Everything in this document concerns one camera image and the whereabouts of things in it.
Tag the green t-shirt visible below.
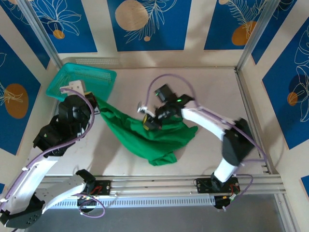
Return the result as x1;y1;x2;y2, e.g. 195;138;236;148
98;96;199;167

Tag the teal plastic basket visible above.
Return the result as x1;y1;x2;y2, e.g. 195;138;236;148
45;62;118;102

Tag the perforated metal vent plate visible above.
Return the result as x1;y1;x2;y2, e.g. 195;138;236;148
61;57;120;66

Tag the grey metal sheet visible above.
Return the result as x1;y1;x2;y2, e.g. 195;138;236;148
24;207;284;232

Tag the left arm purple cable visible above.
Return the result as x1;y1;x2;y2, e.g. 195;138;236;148
0;87;95;203

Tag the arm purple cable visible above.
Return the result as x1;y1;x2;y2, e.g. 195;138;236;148
146;73;267;167
0;87;95;203

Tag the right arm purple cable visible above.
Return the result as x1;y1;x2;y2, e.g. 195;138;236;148
146;73;267;167

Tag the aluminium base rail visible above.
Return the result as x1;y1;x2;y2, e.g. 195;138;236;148
36;175;287;194

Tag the white slotted cable duct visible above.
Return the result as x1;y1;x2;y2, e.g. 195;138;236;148
52;196;215;208

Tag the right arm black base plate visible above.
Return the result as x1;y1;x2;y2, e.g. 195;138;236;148
195;177;239;194

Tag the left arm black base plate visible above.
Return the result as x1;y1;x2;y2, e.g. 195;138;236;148
82;180;112;196

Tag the aluminium table side rail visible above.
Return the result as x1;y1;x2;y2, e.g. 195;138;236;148
234;67;276;174

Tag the aluminium frame post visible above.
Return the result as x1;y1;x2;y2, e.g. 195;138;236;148
235;0;282;73
18;0;65;71

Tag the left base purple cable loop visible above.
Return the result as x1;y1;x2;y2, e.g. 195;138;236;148
78;193;106;219

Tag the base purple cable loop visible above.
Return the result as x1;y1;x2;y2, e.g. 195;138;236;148
222;174;254;211
78;193;106;219

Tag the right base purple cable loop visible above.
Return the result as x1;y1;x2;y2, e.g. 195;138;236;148
222;174;254;211

